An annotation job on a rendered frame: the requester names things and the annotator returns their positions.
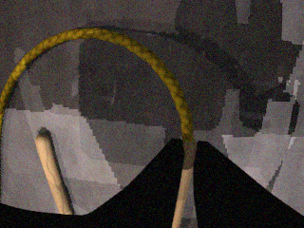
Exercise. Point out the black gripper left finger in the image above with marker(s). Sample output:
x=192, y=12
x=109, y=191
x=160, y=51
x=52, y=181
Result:
x=148, y=201

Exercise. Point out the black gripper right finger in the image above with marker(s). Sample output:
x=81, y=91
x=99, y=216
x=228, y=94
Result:
x=226, y=197

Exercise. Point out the light wooden dowel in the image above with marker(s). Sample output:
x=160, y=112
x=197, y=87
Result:
x=53, y=176

